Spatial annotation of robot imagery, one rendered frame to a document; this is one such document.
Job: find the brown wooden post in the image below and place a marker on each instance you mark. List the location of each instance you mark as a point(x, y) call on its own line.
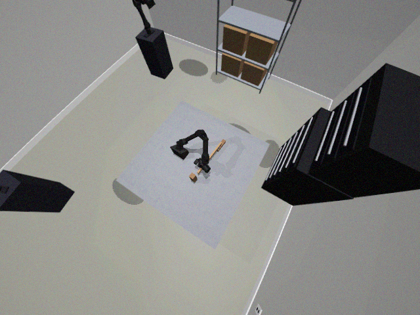
point(192, 176)

